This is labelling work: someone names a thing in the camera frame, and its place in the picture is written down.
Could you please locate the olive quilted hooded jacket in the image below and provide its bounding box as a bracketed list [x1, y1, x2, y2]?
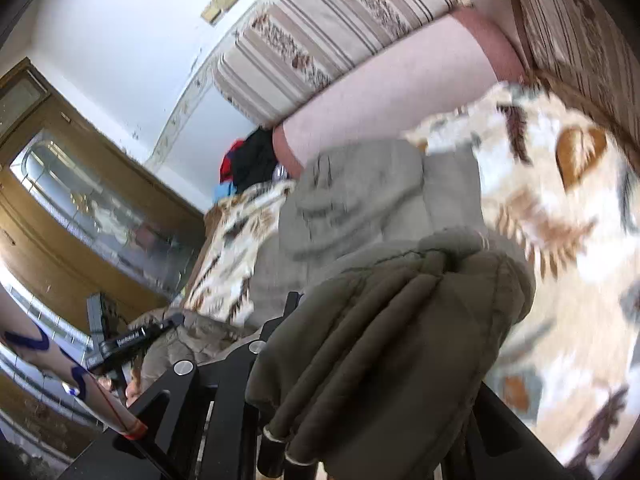
[131, 138, 537, 480]

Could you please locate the black and red clothes pile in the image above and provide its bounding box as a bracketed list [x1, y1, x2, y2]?
[214, 128, 288, 202]

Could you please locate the left hand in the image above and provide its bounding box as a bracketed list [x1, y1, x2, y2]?
[98, 365, 142, 408]

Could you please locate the wooden glass door cabinet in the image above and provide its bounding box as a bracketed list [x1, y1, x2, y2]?
[1, 58, 205, 332]

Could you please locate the striped floral back cushion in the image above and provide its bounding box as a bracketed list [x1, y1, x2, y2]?
[213, 0, 458, 127]

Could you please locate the leaf pattern plush blanket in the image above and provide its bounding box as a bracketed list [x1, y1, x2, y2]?
[183, 84, 639, 479]

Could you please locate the pink bolster pillow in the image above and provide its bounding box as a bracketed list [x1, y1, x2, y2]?
[272, 8, 526, 177]

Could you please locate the striped floral side cushion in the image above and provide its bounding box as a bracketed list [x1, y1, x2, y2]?
[513, 0, 639, 169]

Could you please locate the small beige wall plate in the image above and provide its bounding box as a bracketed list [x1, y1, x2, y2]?
[201, 0, 240, 24]

